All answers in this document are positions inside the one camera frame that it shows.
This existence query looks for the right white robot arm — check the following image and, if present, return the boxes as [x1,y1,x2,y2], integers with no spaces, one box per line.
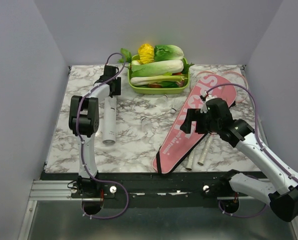
[180,98,298,222]

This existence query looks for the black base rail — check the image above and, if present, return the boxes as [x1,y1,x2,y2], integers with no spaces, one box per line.
[39,171,269,209]

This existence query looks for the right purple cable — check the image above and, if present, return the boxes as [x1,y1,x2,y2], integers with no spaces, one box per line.
[203,83,298,218]

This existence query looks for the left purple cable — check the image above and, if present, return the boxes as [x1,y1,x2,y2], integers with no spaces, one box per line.
[74,51,130,221]

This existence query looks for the white shuttlecock tube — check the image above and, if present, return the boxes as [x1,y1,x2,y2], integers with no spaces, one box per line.
[102,96,117,145]

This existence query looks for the pink racket bag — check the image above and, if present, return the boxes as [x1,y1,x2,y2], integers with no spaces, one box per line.
[152,74,230,174]

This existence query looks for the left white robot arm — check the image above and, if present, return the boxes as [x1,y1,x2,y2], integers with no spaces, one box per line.
[68,65,121,198]

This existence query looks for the white shuttlecock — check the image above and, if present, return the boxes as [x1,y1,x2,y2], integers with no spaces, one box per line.
[156,94,168,104]
[166,99,181,115]

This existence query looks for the yellow leafy vegetable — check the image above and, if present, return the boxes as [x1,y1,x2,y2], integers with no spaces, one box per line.
[138,43,154,64]

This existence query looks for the green vegetable basket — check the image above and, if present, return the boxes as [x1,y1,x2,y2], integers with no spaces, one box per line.
[128,55,193,95]

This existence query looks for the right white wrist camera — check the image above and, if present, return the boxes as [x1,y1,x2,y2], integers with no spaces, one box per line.
[200,94,214,113]

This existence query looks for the dark green lettuce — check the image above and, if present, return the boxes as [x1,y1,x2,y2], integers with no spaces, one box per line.
[154,44,184,62]

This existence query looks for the white green napa cabbage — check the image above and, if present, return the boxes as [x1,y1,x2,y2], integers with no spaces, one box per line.
[131,60,184,78]

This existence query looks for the purple cable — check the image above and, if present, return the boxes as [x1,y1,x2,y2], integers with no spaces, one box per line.
[203,83,298,218]
[74,51,130,221]

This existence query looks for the white green celery stalk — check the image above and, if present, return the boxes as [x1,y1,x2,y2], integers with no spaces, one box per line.
[130,75,188,87]

